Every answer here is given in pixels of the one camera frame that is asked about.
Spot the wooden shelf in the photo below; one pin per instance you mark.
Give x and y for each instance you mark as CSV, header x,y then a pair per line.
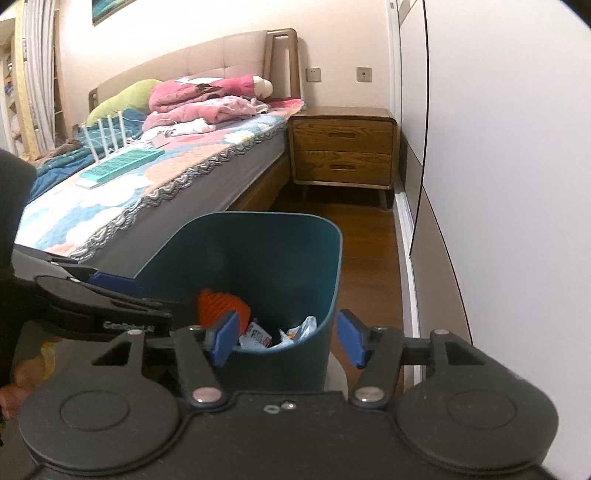
x,y
11,101

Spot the wooden nightstand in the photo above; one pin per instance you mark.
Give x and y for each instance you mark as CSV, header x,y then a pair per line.
x,y
341,147

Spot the teal blanket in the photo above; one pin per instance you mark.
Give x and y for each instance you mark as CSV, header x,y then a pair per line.
x,y
60,168

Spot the wooden bed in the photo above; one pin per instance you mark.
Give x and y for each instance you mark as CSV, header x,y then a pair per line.
x,y
194,152

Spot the colourful printed quilt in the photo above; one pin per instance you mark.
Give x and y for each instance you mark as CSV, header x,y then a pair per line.
x,y
138,184

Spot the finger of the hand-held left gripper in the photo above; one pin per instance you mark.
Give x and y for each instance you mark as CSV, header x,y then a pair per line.
x,y
106,309
115,279

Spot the person's left forearm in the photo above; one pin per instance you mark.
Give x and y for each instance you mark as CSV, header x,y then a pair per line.
x,y
14,203

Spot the pink garment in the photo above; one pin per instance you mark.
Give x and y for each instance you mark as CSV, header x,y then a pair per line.
x,y
198,113

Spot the red plastic bag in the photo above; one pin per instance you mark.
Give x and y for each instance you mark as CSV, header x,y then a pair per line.
x,y
217,307

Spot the white wardrobe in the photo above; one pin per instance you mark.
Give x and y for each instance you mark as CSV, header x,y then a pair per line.
x,y
485,161

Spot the teal grid tray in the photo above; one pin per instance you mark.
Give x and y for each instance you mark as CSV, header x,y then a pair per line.
x,y
122,164

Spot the white curtain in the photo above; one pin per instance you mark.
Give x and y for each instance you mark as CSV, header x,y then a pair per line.
x,y
41,74

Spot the green long pillow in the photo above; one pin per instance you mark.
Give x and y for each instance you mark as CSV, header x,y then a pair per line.
x,y
124,97

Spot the white red wrapper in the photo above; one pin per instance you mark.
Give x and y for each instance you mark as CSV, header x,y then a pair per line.
x,y
256,336

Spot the person's left hand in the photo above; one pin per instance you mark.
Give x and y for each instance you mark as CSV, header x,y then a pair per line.
x,y
21,378

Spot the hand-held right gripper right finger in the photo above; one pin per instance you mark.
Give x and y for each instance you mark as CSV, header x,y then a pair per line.
x,y
351,341

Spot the framed wall picture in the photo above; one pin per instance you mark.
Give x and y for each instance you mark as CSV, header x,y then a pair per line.
x,y
113,10

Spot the pink blanket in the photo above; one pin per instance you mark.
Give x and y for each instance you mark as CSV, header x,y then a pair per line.
x,y
203,90

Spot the crumpled white wrapper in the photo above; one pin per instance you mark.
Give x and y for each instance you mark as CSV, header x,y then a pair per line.
x,y
300,330

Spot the wall socket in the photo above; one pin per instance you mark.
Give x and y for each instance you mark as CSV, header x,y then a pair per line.
x,y
314,74
364,74

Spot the white cloth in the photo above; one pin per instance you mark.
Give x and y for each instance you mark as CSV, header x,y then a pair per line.
x,y
189,127

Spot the teal trash bin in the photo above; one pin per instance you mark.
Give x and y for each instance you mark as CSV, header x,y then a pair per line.
x,y
277,258

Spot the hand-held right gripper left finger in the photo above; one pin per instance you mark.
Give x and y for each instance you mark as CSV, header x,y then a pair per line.
x,y
226,339

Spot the white router with antennas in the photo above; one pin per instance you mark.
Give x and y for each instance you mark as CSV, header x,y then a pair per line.
x,y
108,134

